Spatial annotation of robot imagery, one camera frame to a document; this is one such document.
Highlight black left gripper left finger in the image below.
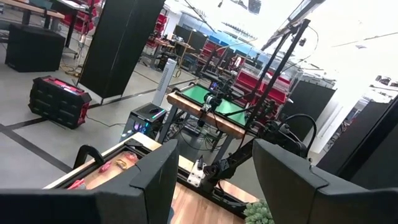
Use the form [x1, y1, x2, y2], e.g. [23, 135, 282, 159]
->
[0, 139, 180, 224]

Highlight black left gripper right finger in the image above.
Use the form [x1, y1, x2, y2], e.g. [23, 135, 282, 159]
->
[251, 138, 398, 224]

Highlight red candy wrapper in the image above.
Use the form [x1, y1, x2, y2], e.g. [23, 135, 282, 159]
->
[67, 178, 86, 190]

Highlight small red candy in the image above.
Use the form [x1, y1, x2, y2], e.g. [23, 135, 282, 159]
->
[98, 161, 112, 174]

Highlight black C-clamp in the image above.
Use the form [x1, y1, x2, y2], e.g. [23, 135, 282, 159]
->
[73, 144, 105, 170]

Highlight green artificial plant white pot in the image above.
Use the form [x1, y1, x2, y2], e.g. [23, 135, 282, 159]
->
[244, 198, 276, 224]

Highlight tall black partition panel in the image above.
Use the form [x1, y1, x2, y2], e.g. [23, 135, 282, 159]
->
[279, 80, 337, 142]
[76, 0, 165, 100]

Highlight red black tool box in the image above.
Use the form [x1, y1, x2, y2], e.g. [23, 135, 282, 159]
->
[27, 75, 93, 130]

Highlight black computer tower rgb lights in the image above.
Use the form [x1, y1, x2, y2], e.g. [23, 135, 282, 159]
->
[119, 102, 168, 143]

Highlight red storage bin rack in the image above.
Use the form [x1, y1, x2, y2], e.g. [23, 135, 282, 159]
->
[146, 12, 169, 49]
[60, 0, 100, 34]
[231, 68, 292, 108]
[198, 39, 224, 63]

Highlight white tower fan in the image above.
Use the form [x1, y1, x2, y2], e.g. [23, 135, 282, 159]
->
[151, 58, 177, 107]

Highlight black cube cabinet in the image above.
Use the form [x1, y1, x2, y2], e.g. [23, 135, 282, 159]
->
[4, 23, 66, 73]

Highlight workbench with green mat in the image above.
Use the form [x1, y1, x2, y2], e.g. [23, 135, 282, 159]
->
[166, 83, 259, 162]

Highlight blue background panel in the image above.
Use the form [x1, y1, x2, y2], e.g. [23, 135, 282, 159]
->
[208, 30, 271, 63]

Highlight wooden workbench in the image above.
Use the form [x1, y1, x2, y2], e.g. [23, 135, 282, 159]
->
[0, 0, 66, 32]

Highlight black background monitor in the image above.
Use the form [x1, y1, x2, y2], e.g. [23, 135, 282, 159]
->
[173, 24, 208, 53]

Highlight black aluminium table frame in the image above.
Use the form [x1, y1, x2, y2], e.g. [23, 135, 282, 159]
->
[43, 93, 398, 218]

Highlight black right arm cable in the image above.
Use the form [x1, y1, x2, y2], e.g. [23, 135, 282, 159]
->
[278, 113, 318, 158]

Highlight thin black camera mast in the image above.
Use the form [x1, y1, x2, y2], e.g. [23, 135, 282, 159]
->
[239, 18, 312, 141]

